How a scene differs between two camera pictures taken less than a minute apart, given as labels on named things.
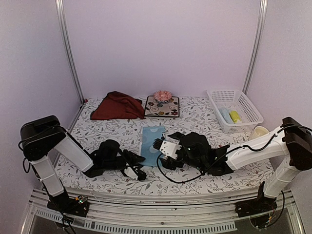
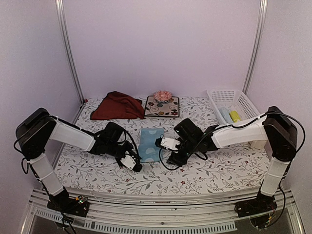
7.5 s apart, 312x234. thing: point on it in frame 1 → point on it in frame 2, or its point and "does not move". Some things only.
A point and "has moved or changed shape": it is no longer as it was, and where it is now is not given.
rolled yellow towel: [234, 116] does not move
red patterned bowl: [162, 96] does not move
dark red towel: [116, 106] does not move
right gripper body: [195, 164] → [188, 146]
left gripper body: [109, 165] → [112, 148]
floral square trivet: [168, 108] does not move
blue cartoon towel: [150, 154] has moved or changed shape
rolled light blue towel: [225, 113] does not move
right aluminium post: [252, 66] does not move
